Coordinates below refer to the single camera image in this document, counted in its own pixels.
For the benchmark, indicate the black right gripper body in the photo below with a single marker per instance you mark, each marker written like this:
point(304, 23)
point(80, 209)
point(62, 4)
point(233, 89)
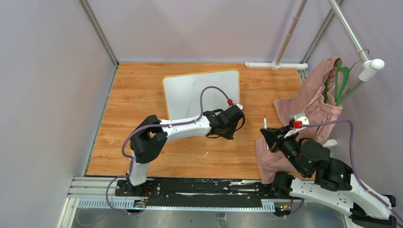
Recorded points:
point(289, 146)

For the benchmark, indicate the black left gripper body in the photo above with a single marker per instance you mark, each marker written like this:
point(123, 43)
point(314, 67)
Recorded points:
point(229, 126)

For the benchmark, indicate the yellow framed whiteboard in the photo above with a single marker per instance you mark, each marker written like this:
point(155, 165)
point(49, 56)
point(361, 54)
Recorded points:
point(183, 92)

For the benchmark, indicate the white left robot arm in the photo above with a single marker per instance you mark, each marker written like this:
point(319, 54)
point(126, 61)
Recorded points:
point(149, 138)

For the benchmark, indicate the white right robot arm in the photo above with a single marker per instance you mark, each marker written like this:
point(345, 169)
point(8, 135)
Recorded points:
point(335, 184)

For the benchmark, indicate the white rack base foot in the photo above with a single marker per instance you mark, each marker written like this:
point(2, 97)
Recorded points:
point(277, 66)

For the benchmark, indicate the green clothes hanger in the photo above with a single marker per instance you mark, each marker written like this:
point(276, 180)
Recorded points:
point(340, 74)

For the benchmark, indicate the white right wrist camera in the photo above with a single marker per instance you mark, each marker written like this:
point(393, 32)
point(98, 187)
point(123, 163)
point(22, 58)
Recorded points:
point(296, 124)

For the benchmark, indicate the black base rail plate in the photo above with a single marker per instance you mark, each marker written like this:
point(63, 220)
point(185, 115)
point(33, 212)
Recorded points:
point(205, 194)

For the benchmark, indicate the silver clothes rail pole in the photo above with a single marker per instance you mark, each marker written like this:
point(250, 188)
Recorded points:
point(370, 66)

